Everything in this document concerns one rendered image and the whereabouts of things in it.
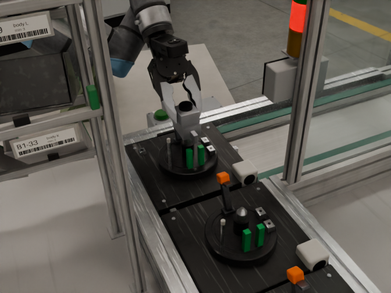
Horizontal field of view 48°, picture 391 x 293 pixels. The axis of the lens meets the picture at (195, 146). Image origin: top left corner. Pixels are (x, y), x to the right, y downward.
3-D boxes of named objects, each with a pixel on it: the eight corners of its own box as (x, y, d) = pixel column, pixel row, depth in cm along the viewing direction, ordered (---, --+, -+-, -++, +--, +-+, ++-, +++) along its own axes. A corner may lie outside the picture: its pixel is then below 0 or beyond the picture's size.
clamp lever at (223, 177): (221, 208, 88) (215, 173, 86) (230, 205, 88) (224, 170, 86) (229, 214, 85) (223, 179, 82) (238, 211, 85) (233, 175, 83)
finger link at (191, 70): (204, 89, 98) (185, 54, 98) (206, 87, 96) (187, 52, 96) (186, 98, 96) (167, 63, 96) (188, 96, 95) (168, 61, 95)
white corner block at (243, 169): (230, 177, 102) (231, 163, 99) (247, 171, 103) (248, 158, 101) (240, 189, 99) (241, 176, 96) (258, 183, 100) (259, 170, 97)
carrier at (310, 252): (161, 221, 92) (156, 177, 84) (260, 187, 99) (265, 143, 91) (212, 319, 74) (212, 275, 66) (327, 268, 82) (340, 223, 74)
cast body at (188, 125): (172, 125, 100) (170, 99, 95) (190, 121, 101) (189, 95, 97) (187, 146, 94) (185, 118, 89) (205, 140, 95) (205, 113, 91)
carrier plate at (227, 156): (125, 152, 110) (124, 145, 109) (211, 127, 117) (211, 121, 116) (159, 217, 93) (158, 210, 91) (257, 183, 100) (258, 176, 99)
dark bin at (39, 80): (13, 97, 87) (4, 60, 85) (80, 88, 89) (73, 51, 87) (-24, 120, 60) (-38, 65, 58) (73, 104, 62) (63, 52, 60)
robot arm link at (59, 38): (47, 61, 140) (6, 37, 133) (67, 25, 142) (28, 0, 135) (55, 61, 130) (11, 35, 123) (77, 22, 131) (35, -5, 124)
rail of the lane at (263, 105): (105, 170, 118) (99, 138, 112) (365, 93, 146) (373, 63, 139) (110, 183, 114) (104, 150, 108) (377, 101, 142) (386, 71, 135)
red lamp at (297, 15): (283, 24, 81) (286, -2, 78) (306, 19, 82) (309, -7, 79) (299, 34, 77) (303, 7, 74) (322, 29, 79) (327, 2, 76)
